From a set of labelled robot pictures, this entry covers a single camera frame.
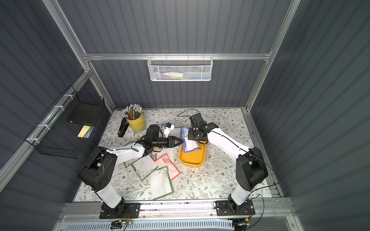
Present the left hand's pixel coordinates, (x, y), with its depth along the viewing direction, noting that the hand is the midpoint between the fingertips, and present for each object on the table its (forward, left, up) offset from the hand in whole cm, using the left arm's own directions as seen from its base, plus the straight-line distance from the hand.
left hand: (183, 143), depth 83 cm
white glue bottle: (+42, +6, +20) cm, 46 cm away
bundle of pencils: (+25, +35, +2) cm, 43 cm away
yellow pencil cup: (+18, +32, -4) cm, 36 cm away
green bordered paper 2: (-18, +13, -14) cm, 26 cm away
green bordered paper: (-8, +24, -14) cm, 29 cm away
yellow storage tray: (-3, -7, -13) cm, 15 cm away
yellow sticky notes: (+1, +51, +11) cm, 52 cm away
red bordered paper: (-4, +12, -14) cm, 19 cm away
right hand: (+5, -5, 0) cm, 7 cm away
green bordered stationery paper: (+3, +10, -14) cm, 18 cm away
